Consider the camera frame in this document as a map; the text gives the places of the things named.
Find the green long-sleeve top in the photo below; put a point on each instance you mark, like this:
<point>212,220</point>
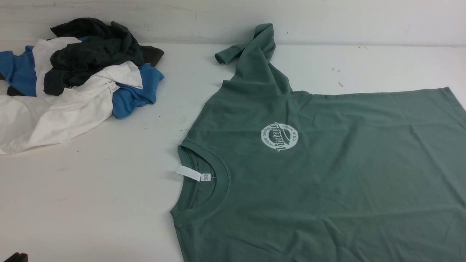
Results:
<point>276,175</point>

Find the dark grey garment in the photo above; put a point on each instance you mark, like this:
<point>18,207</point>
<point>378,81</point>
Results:
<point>99,45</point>

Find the white garment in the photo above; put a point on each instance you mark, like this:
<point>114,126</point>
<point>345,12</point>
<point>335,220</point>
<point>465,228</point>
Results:
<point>28,122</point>

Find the blue garment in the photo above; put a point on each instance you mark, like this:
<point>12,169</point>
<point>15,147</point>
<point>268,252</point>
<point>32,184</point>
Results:
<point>125,99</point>

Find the black object at edge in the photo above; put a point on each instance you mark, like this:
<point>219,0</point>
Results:
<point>17,257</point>

